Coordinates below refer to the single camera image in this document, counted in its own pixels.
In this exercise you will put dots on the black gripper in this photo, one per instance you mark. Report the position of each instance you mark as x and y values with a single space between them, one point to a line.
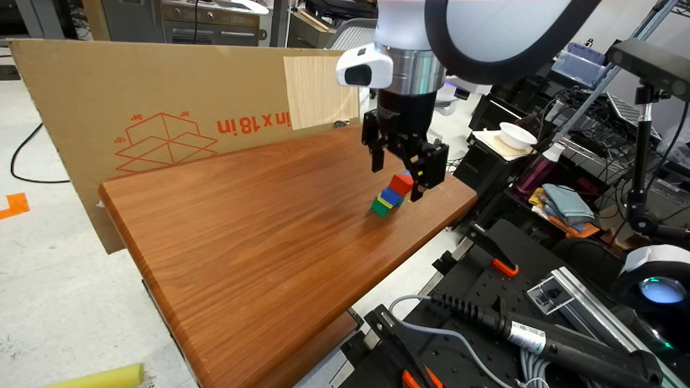
399 126

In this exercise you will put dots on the orange wooden block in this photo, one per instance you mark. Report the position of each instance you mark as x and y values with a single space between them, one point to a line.
402 183

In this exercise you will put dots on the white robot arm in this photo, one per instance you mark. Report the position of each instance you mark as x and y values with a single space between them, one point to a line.
419 41

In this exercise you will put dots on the blue wooden block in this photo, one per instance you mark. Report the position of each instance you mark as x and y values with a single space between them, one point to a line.
390 197

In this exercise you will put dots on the yellow flat wooden block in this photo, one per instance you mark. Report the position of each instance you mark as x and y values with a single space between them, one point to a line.
385 203

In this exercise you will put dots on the green wooden block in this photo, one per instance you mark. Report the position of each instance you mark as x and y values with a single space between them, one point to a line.
381 210

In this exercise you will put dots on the white bowl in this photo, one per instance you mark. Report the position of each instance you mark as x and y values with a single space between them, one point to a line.
516 137

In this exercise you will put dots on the orange black bar clamp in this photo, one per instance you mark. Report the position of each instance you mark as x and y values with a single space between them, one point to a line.
499 258

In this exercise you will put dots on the brown cardboard box panel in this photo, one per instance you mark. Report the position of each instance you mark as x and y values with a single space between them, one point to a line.
119 107

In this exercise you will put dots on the yellow foam piece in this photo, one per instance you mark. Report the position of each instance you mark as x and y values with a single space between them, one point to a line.
114 377

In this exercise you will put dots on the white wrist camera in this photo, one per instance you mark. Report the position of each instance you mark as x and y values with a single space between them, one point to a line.
365 64

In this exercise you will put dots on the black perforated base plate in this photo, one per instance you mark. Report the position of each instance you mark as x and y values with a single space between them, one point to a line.
480 328

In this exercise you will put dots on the silver aluminium rail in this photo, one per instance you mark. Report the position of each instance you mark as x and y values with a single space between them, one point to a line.
617 325

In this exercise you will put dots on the black camera on stand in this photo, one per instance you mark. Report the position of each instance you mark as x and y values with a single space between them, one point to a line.
663 74

